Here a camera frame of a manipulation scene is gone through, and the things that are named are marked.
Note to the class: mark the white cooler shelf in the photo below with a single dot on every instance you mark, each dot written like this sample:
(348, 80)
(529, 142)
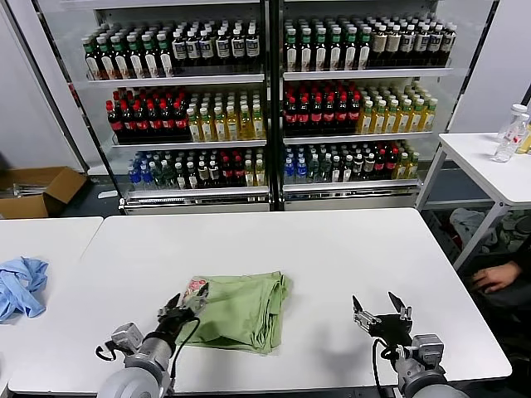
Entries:
(353, 185)
(357, 138)
(196, 192)
(175, 79)
(365, 74)
(187, 144)

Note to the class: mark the white side table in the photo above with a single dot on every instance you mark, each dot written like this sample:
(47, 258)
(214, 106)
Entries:
(469, 158)

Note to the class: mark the person dark clothing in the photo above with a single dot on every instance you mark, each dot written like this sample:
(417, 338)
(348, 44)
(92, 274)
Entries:
(510, 302)

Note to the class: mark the left glass cooler door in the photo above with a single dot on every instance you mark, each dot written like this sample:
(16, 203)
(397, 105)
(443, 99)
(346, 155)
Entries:
(84, 125)

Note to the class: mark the small green tinted bottle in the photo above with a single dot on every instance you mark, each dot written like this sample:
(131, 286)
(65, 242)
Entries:
(314, 171)
(168, 177)
(325, 171)
(157, 177)

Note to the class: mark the green cap dark tea bottle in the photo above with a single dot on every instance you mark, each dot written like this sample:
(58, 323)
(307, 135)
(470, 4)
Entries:
(321, 53)
(93, 63)
(292, 53)
(108, 63)
(136, 62)
(365, 51)
(166, 61)
(122, 62)
(151, 61)
(336, 52)
(351, 52)
(306, 53)

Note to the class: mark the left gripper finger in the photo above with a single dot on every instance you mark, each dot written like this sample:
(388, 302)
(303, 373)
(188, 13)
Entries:
(201, 300)
(170, 309)

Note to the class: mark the dark green cloth pile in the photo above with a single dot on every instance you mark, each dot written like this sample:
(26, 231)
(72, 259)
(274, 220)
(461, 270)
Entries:
(514, 233)

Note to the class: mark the small yellow drink bottle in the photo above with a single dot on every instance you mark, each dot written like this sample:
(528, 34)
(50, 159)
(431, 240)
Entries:
(413, 168)
(402, 169)
(250, 175)
(261, 175)

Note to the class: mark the small blue water bottle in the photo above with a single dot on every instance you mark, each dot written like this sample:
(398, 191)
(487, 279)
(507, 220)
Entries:
(145, 177)
(301, 172)
(290, 172)
(134, 177)

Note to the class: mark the small white cap dark bottle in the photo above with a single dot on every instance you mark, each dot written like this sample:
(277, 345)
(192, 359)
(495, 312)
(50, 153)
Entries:
(203, 175)
(215, 175)
(192, 178)
(359, 168)
(348, 170)
(181, 178)
(370, 167)
(336, 170)

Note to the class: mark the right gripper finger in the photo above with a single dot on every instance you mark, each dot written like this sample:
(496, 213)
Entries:
(363, 320)
(403, 316)

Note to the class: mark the light green t-shirt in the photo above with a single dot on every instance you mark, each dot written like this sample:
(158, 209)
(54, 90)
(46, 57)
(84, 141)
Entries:
(240, 311)

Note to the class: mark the yellow liquid bottle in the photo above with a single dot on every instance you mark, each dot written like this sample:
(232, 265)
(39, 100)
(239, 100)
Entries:
(527, 144)

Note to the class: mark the small red cap cola bottle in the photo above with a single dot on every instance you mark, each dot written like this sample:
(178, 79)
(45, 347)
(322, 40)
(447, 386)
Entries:
(393, 165)
(381, 166)
(227, 173)
(239, 172)

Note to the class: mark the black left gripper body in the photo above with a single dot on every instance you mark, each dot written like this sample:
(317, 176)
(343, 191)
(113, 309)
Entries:
(176, 321)

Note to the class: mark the clear plastic water bottle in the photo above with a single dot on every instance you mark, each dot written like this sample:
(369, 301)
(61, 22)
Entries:
(514, 129)
(506, 148)

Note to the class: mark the beverage display cooler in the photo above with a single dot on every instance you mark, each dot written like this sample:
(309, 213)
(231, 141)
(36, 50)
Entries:
(274, 105)

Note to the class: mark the right glass cooler door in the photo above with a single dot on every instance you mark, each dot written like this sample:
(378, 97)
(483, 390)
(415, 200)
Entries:
(465, 84)

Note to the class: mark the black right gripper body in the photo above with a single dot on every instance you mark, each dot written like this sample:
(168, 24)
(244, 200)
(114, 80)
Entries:
(390, 329)

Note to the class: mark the crumpled light blue cloth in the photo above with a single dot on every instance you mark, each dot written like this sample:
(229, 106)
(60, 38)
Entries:
(20, 290)

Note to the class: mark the open cardboard box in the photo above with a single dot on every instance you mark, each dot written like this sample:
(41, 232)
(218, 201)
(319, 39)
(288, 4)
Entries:
(25, 206)

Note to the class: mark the beige label dark bottle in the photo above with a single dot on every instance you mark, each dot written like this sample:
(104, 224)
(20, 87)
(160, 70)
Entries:
(380, 45)
(393, 44)

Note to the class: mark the small white floor object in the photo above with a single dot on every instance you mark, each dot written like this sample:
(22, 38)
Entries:
(108, 195)

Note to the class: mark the glass cooler door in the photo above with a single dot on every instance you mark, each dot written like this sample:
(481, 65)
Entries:
(84, 125)
(465, 84)

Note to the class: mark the metal rods bundle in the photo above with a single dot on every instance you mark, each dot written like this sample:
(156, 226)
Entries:
(21, 190)

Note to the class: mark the white cloth pile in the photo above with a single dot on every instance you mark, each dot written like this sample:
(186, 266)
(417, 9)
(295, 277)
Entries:
(466, 221)

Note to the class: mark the bare person hand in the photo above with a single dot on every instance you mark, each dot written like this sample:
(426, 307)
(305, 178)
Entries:
(495, 278)

